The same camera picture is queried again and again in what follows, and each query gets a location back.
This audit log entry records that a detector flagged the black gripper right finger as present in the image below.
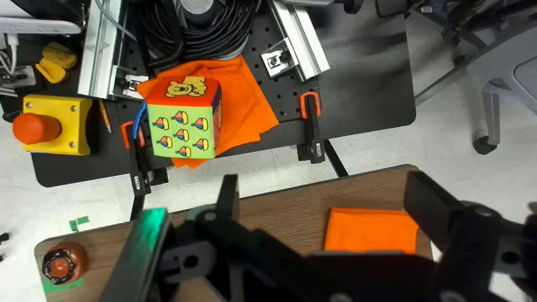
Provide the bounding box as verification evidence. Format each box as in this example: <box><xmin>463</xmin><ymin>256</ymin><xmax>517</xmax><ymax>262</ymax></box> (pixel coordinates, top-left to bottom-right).
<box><xmin>404</xmin><ymin>170</ymin><xmax>505</xmax><ymax>302</ymax></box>

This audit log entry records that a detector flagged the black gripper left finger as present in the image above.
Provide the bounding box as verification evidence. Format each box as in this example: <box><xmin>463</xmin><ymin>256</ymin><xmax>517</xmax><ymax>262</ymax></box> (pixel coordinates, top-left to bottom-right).
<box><xmin>99</xmin><ymin>209</ymin><xmax>171</xmax><ymax>302</ymax></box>

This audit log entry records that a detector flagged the green tape piece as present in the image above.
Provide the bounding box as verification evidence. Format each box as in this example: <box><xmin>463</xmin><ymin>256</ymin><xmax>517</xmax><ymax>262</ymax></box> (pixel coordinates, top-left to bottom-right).
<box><xmin>67</xmin><ymin>215</ymin><xmax>91</xmax><ymax>234</ymax></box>

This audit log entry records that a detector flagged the folded orange cloth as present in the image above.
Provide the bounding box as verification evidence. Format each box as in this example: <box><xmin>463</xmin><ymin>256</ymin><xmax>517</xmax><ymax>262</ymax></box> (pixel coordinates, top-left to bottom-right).
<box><xmin>322</xmin><ymin>207</ymin><xmax>421</xmax><ymax>257</ymax></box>

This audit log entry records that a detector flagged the small round orange puck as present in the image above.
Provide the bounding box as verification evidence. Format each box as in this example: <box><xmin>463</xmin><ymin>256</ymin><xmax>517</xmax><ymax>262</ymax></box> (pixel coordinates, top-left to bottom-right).
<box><xmin>40</xmin><ymin>240</ymin><xmax>89</xmax><ymax>284</ymax></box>

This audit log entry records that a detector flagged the green tape strip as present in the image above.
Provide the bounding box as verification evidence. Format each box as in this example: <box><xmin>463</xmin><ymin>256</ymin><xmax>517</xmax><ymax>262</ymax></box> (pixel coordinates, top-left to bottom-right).
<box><xmin>40</xmin><ymin>277</ymin><xmax>87</xmax><ymax>296</ymax></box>

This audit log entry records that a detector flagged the colourful soft toy cube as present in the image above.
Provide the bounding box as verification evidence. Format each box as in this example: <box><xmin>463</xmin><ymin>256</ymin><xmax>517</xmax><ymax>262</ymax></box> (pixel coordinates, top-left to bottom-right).
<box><xmin>143</xmin><ymin>74</ymin><xmax>225</xmax><ymax>163</ymax></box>

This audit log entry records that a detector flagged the orange pencil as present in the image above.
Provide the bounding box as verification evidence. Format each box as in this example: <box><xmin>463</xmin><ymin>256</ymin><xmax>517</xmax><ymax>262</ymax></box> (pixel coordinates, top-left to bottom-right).
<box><xmin>99</xmin><ymin>99</ymin><xmax>114</xmax><ymax>135</ymax></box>

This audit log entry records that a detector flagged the yellow emergency stop button box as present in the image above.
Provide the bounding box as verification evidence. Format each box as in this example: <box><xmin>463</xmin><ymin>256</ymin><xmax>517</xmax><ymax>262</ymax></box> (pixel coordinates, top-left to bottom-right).
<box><xmin>12</xmin><ymin>93</ymin><xmax>94</xmax><ymax>158</ymax></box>

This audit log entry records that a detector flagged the black perforated breadboard plate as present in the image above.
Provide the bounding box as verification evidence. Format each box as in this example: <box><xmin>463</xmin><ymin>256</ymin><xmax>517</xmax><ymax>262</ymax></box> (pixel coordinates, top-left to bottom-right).
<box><xmin>30</xmin><ymin>0</ymin><xmax>418</xmax><ymax>190</ymax></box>

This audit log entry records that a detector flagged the office chair base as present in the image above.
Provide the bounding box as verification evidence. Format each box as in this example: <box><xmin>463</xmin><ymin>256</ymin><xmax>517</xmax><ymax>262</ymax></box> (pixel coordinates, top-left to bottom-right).
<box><xmin>413</xmin><ymin>0</ymin><xmax>537</xmax><ymax>157</ymax></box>

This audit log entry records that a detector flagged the crumpled orange cloth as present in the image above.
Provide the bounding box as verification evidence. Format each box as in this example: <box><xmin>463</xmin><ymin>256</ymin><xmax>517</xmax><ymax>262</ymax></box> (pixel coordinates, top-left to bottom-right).
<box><xmin>134</xmin><ymin>54</ymin><xmax>280</xmax><ymax>172</ymax></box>

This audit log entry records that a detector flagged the yellow plastic clip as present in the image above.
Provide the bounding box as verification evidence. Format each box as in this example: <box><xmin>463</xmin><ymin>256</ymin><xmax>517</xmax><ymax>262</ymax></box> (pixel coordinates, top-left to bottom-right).
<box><xmin>34</xmin><ymin>58</ymin><xmax>67</xmax><ymax>86</ymax></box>
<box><xmin>40</xmin><ymin>41</ymin><xmax>79</xmax><ymax>71</ymax></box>

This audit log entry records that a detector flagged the long silver aluminium extrusion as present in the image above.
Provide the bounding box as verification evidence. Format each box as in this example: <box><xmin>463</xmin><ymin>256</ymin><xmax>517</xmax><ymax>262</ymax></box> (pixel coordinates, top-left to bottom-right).
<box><xmin>76</xmin><ymin>0</ymin><xmax>124</xmax><ymax>101</ymax></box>

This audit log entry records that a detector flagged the short silver aluminium extrusion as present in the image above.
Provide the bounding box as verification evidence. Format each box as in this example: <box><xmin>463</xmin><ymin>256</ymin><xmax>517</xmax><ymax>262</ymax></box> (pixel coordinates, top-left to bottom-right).
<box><xmin>269</xmin><ymin>0</ymin><xmax>332</xmax><ymax>83</ymax></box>

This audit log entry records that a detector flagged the black clamp with orange handle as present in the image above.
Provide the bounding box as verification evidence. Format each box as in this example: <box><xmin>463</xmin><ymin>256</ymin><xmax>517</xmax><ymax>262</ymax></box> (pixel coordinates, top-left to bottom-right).
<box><xmin>297</xmin><ymin>91</ymin><xmax>327</xmax><ymax>165</ymax></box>
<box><xmin>119</xmin><ymin>120</ymin><xmax>170</xmax><ymax>198</ymax></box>

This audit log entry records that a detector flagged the blue cable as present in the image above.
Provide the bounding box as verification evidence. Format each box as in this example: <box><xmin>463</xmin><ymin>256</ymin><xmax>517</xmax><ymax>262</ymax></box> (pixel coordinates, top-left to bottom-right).
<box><xmin>131</xmin><ymin>103</ymin><xmax>149</xmax><ymax>141</ymax></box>

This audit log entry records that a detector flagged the silver corner bracket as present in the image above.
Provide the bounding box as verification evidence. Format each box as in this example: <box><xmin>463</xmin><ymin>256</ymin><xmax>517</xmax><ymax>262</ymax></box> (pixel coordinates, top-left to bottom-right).
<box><xmin>260</xmin><ymin>39</ymin><xmax>299</xmax><ymax>79</ymax></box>

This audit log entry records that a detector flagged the black cable bundle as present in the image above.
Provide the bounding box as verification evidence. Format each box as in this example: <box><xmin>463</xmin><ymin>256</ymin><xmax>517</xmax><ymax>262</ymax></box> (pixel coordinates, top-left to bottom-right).
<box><xmin>131</xmin><ymin>0</ymin><xmax>262</xmax><ymax>73</ymax></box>

